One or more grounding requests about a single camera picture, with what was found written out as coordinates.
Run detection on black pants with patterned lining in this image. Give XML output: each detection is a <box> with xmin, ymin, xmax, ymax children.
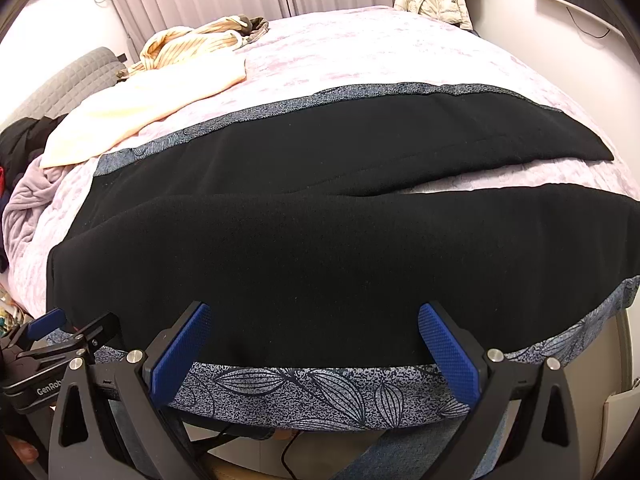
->
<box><xmin>46</xmin><ymin>84</ymin><xmax>639</xmax><ymax>431</ymax></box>

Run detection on lilac crumpled garment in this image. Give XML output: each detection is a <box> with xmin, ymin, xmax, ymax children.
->
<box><xmin>2</xmin><ymin>156</ymin><xmax>72</xmax><ymax>266</ymax></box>

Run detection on black clothes pile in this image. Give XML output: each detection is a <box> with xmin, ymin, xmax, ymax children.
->
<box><xmin>0</xmin><ymin>114</ymin><xmax>66</xmax><ymax>191</ymax></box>

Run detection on peach fleece garment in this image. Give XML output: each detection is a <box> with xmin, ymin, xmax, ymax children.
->
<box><xmin>40</xmin><ymin>52</ymin><xmax>246</xmax><ymax>169</ymax></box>

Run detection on grey quilted headboard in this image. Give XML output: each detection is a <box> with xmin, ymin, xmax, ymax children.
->
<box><xmin>1</xmin><ymin>47</ymin><xmax>126</xmax><ymax>129</ymax></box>

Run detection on tan striped shirt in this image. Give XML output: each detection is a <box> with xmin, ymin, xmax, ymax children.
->
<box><xmin>117</xmin><ymin>14</ymin><xmax>269</xmax><ymax>80</ymax></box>

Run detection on lilac plush bed blanket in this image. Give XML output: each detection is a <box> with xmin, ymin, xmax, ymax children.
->
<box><xmin>3</xmin><ymin>5</ymin><xmax>640</xmax><ymax>321</ymax></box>

